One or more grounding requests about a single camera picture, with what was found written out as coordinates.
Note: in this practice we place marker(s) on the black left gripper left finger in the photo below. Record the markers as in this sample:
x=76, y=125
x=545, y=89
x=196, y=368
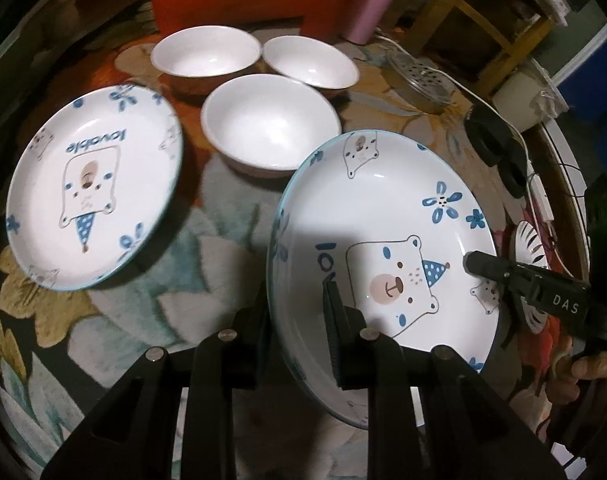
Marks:
x=256, y=351

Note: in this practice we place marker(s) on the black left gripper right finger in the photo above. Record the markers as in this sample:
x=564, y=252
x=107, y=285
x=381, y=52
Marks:
x=353, y=347

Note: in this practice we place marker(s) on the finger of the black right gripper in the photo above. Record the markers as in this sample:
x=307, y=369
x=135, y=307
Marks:
x=489, y=267

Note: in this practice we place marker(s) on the bear plate blue rim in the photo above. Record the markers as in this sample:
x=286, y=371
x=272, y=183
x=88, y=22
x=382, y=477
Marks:
x=389, y=222

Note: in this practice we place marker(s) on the white bowl front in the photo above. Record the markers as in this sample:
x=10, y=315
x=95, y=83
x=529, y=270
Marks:
x=267, y=124

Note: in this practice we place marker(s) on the white bowl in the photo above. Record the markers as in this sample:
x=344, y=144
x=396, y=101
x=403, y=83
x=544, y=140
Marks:
x=267, y=124
x=197, y=60
x=311, y=61

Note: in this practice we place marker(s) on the right hand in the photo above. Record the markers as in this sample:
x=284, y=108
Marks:
x=566, y=372

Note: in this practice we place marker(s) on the white power strip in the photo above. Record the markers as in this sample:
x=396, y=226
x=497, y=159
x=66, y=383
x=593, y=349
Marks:
x=540, y=199

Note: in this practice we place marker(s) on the black slipper right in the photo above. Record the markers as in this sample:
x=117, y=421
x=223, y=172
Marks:
x=512, y=167

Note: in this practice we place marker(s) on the black slipper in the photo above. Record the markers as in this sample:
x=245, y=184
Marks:
x=512, y=167
x=487, y=133

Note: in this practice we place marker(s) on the floral rug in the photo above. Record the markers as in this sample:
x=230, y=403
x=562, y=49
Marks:
x=60, y=351

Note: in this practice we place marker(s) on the black slipper left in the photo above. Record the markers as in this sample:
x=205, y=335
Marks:
x=487, y=133

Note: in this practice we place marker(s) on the white plastic bucket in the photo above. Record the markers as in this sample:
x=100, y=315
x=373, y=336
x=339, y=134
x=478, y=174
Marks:
x=529, y=97

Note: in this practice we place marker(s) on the round metal perforated tin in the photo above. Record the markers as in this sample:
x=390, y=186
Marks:
x=416, y=83

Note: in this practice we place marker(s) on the wooden chair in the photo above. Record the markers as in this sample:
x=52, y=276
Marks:
x=480, y=41

